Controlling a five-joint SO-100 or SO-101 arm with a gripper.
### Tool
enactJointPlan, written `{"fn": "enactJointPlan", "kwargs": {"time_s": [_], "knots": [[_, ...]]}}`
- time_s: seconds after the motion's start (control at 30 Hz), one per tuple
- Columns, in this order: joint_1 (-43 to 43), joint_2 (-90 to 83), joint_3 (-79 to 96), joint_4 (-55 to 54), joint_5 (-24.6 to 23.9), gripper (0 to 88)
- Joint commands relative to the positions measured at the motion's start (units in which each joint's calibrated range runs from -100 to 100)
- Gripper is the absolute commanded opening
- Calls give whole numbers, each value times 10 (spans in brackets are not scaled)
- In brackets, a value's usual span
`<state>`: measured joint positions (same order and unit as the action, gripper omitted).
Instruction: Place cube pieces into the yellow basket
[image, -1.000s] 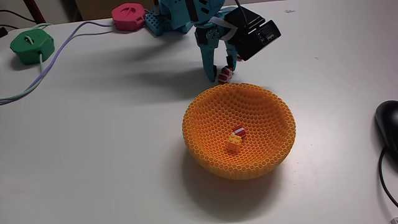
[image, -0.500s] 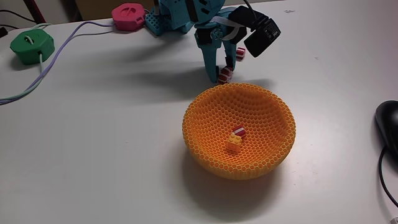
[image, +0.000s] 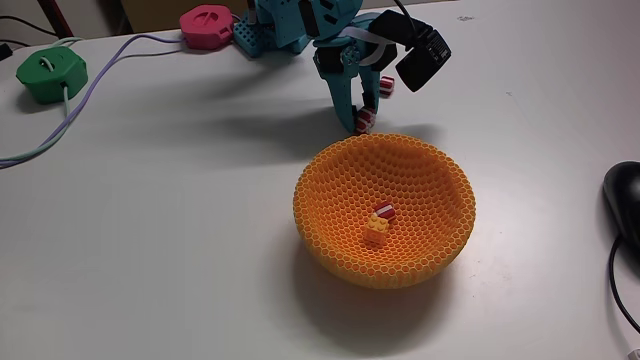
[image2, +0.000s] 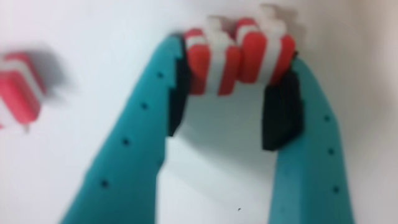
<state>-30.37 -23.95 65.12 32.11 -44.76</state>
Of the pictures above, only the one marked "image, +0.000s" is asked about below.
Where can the black camera box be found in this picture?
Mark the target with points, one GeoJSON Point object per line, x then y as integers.
{"type": "Point", "coordinates": [422, 60]}

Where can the pink plastic box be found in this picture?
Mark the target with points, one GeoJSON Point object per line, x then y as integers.
{"type": "Point", "coordinates": [206, 27]}

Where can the red metal bar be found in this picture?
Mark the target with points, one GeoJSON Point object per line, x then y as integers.
{"type": "Point", "coordinates": [56, 17]}

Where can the yellow brick cube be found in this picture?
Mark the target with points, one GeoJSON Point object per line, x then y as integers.
{"type": "Point", "coordinates": [376, 232]}

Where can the small black object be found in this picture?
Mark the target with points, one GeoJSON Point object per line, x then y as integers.
{"type": "Point", "coordinates": [5, 51]}

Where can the yellow honeycomb basket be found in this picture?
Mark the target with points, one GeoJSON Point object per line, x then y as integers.
{"type": "Point", "coordinates": [425, 200]}

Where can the black computer mouse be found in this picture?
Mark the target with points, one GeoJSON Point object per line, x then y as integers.
{"type": "Point", "coordinates": [625, 195]}

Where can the green plastic box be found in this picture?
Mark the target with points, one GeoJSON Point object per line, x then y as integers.
{"type": "Point", "coordinates": [50, 77]}

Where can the red cube with white cross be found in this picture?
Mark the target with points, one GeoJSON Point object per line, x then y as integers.
{"type": "Point", "coordinates": [367, 115]}

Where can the brown wooden furniture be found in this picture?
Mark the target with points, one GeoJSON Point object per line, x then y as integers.
{"type": "Point", "coordinates": [165, 12]}

